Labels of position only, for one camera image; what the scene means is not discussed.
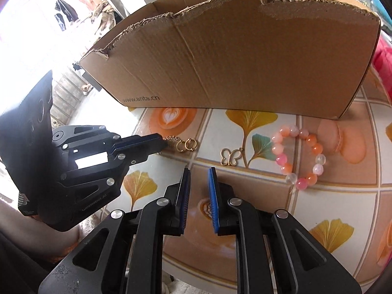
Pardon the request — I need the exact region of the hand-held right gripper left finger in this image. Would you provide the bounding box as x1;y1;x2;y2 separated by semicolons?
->
38;168;191;294

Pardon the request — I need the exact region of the gold chain with rings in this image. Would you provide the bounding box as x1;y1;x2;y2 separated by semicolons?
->
162;135;200;154

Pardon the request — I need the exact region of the beige patterned cloth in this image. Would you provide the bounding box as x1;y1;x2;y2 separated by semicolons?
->
92;0;118;37

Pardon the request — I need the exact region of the metal window railing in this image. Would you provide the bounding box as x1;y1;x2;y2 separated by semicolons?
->
50;67;92;126

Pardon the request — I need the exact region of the pink orange bead bracelet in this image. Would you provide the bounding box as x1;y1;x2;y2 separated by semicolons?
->
271;125;327;190

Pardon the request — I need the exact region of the pink fleece blanket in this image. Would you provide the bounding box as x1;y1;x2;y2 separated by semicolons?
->
370;34;392;86

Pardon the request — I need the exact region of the patterned tablecloth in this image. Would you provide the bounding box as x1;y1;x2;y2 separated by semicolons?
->
78;67;392;294

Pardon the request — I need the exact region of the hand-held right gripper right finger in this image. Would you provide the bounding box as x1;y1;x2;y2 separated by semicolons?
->
208;167;362;294

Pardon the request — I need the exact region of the dark hanging garment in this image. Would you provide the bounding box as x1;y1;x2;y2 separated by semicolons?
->
54;0;78;31

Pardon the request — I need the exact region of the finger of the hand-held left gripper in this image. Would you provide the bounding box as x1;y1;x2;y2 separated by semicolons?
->
53;125;166;154
37;143;166;232

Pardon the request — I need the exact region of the person's left forearm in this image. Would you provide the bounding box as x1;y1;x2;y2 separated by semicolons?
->
0;202;82;262

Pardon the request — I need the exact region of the brown cardboard box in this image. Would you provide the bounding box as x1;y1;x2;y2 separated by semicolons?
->
79;0;382;120

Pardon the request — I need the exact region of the gold butterfly pendant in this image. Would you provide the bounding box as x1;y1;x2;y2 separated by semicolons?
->
220;147;244;166

